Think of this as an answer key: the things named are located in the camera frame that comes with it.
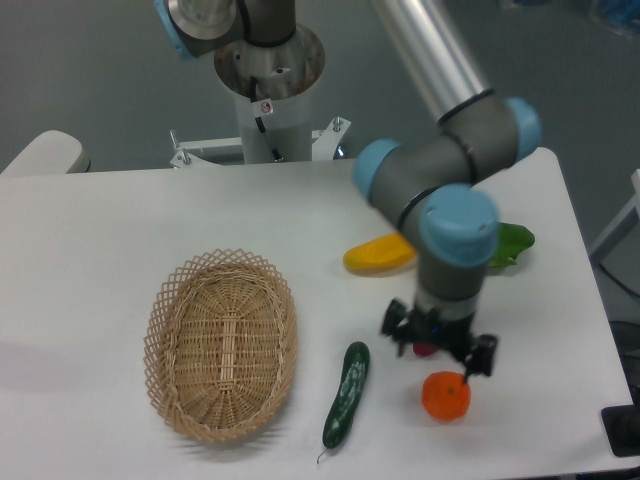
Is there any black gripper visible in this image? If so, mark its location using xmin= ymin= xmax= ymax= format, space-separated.
xmin=381 ymin=294 xmax=499 ymax=384

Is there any black pedestal cable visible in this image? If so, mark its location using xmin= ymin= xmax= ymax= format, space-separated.
xmin=248 ymin=75 xmax=285 ymax=163

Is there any woven wicker basket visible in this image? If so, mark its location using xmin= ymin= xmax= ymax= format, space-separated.
xmin=143 ymin=249 xmax=297 ymax=442

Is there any white side table frame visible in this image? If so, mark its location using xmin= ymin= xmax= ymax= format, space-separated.
xmin=588 ymin=169 xmax=639 ymax=264

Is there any green bok choy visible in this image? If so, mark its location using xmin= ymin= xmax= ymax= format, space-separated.
xmin=487 ymin=222 xmax=536 ymax=275

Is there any green cucumber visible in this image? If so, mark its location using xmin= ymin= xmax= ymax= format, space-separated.
xmin=316 ymin=341 xmax=370 ymax=462

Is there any purple sweet potato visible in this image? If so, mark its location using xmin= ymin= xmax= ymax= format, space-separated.
xmin=412 ymin=343 xmax=438 ymax=358

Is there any orange tangerine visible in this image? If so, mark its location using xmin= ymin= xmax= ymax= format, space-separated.
xmin=421 ymin=371 xmax=471 ymax=422

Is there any yellow mango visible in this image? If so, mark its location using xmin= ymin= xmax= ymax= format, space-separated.
xmin=342 ymin=233 xmax=416 ymax=275

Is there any white chair armrest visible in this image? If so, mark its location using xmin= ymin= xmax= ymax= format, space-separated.
xmin=1 ymin=130 xmax=91 ymax=178

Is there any black device at table edge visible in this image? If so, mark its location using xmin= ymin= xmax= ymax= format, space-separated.
xmin=601 ymin=405 xmax=639 ymax=458

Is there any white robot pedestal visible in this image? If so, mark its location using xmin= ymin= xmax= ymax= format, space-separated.
xmin=170 ymin=24 xmax=351 ymax=168

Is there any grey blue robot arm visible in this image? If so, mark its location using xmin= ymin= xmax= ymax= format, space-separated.
xmin=155 ymin=1 xmax=541 ymax=376

